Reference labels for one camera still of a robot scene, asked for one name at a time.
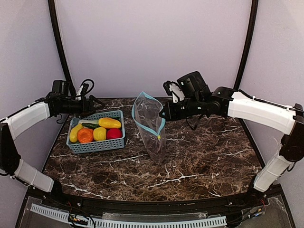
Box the clear zip top bag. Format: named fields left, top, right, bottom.
left=132, top=92, right=166, bottom=163

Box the yellow mango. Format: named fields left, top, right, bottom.
left=98, top=117, right=122, bottom=129

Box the white garlic bulb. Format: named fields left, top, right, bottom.
left=78, top=117, right=120, bottom=124

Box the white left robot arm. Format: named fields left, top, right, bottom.
left=0, top=79, right=104, bottom=194

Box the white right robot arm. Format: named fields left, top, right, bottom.
left=160, top=71, right=304, bottom=192

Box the green cucumber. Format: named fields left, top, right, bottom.
left=82, top=123, right=100, bottom=129

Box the yellow lemon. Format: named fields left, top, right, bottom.
left=93, top=127, right=107, bottom=141

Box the orange fruit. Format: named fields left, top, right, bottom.
left=77, top=128, right=94, bottom=143

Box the yellow pear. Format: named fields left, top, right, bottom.
left=69, top=124, right=83, bottom=143

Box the red apple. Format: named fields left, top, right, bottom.
left=106, top=128, right=123, bottom=140

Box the light blue plastic basket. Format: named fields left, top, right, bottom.
left=66, top=110, right=126, bottom=154

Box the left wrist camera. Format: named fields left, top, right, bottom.
left=75, top=79, right=95, bottom=101

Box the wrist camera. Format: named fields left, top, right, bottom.
left=75, top=79, right=95, bottom=101
left=163, top=81, right=185, bottom=103

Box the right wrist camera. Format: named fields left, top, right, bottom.
left=163, top=81, right=185, bottom=103

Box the black front rail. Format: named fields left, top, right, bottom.
left=42, top=187, right=283, bottom=216

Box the light blue cable duct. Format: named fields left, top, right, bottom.
left=30, top=203, right=227, bottom=228

